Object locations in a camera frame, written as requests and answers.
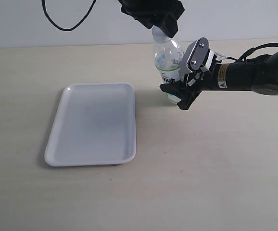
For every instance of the white rectangular plastic tray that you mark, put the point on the white rectangular plastic tray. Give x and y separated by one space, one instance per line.
95 124

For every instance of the clear plastic water bottle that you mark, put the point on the clear plastic water bottle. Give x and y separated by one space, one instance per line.
167 56

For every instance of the white bottle cap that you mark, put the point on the white bottle cap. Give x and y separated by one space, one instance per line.
158 33

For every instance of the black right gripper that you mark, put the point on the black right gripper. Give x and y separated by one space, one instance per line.
197 78

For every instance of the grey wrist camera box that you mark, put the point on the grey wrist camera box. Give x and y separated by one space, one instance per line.
198 56

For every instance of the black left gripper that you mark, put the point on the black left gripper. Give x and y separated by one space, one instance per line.
160 13

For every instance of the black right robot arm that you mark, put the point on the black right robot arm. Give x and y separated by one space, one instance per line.
255 70

